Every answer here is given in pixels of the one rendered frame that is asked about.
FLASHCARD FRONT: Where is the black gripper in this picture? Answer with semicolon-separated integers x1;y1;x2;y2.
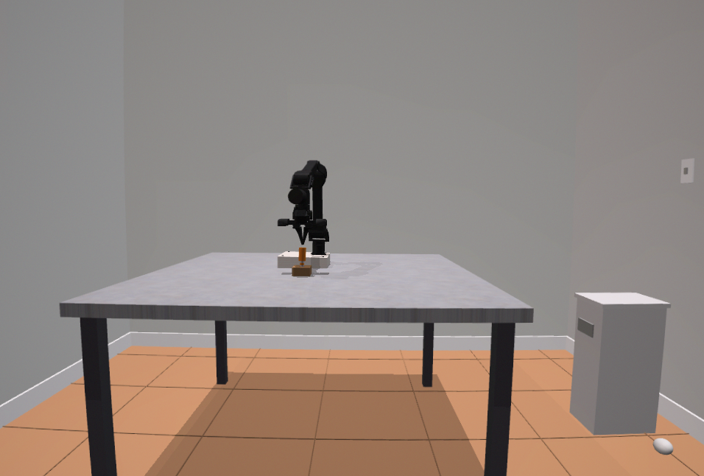
278;205;327;245

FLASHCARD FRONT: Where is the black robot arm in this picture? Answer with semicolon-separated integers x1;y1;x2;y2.
288;160;329;255

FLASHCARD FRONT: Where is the tan square block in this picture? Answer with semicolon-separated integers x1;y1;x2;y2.
292;265;311;276

